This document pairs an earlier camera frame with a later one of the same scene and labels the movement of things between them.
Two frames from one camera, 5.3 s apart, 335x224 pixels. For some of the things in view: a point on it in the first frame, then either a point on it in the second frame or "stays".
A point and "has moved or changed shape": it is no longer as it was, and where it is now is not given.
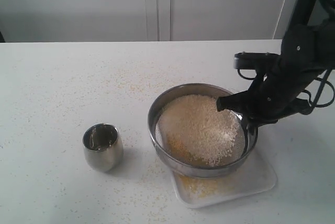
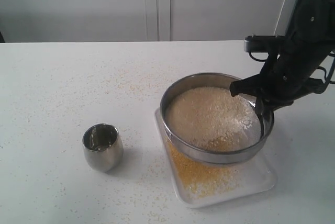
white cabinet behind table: (38, 7) stays
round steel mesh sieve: (190, 136) has moved or changed shape
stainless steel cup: (103, 147) stays
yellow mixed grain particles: (195, 132) has moved or changed shape
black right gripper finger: (240, 102) to (253, 85)
